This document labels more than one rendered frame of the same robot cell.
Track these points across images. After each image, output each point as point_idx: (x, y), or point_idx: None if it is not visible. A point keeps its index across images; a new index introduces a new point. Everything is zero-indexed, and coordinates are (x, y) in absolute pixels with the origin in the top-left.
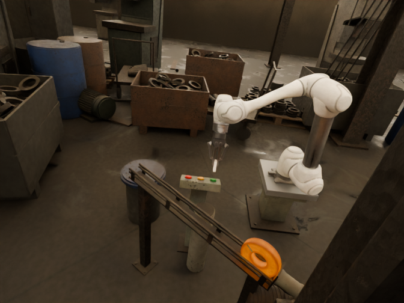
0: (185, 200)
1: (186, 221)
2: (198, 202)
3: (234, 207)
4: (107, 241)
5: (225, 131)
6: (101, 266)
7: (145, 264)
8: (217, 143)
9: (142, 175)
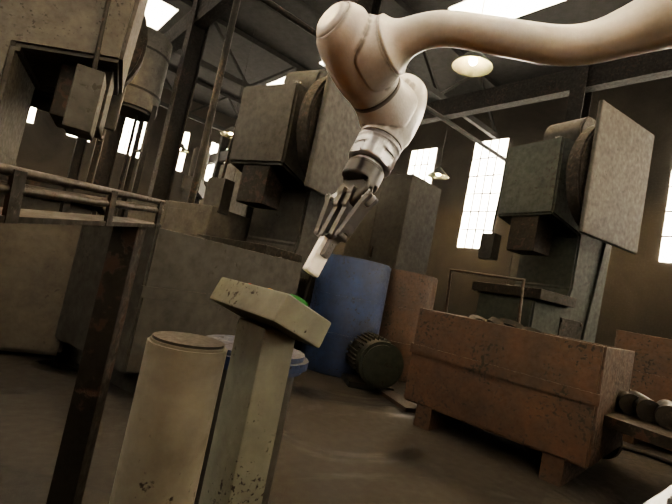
0: (99, 199)
1: (25, 209)
2: (239, 384)
3: None
4: (90, 481)
5: (368, 148)
6: (10, 498)
7: None
8: (346, 192)
9: (148, 222)
